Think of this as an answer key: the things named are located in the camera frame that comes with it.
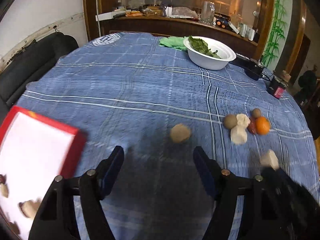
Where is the black leather sofa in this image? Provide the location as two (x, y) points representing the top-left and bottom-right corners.
(1, 32), (79, 118)

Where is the small orange tangerine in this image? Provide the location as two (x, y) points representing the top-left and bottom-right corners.
(255, 116), (271, 135)

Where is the green cloth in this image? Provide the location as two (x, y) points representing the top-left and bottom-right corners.
(159, 36), (188, 51)

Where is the brown round longan fruit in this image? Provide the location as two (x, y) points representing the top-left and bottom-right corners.
(223, 114), (238, 129)

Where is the brown longan on cloth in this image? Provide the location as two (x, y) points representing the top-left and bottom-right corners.
(170, 124), (191, 144)

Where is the white bowl with greens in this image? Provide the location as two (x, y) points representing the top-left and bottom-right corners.
(183, 36), (236, 70)

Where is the beige wrapped candy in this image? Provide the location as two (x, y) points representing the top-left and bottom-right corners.
(236, 113), (251, 128)
(231, 126), (247, 145)

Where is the dark jar pink label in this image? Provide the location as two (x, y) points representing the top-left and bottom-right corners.
(267, 76), (287, 99)

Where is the wooden sideboard cabinet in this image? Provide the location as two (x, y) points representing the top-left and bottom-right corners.
(83, 0), (274, 59)

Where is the blue plaid tablecloth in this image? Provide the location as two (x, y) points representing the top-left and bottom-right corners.
(18, 33), (319, 239)

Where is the beige candy in tray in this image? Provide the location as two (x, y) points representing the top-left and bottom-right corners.
(0, 184), (9, 198)
(18, 199), (41, 219)

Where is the beige candy aside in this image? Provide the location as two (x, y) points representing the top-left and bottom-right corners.
(260, 150), (279, 170)

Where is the red rimmed white tray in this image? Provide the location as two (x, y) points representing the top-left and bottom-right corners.
(1, 106), (86, 239)

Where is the black power adapter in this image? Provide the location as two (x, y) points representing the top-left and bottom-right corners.
(231, 53), (264, 81)

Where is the clear glass pitcher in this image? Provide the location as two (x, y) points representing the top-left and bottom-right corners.
(200, 1), (215, 25)

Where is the small brown longan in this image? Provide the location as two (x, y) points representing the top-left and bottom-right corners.
(251, 108), (262, 119)

